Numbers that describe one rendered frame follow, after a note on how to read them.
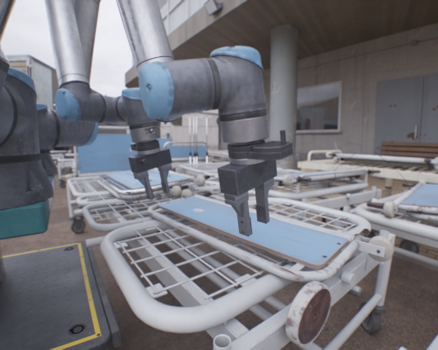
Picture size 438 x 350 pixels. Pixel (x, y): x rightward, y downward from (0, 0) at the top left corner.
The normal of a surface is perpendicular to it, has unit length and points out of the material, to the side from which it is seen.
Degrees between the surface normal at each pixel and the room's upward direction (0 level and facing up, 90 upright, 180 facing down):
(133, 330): 0
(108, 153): 91
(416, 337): 0
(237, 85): 110
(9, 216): 90
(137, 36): 99
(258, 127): 93
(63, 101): 95
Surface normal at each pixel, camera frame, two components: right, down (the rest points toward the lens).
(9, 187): 0.71, -0.25
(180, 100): 0.36, 0.62
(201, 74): 0.29, -0.05
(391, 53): -0.80, 0.08
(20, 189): 0.83, -0.27
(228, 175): -0.71, 0.29
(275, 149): -0.39, 0.31
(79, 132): 0.82, 0.33
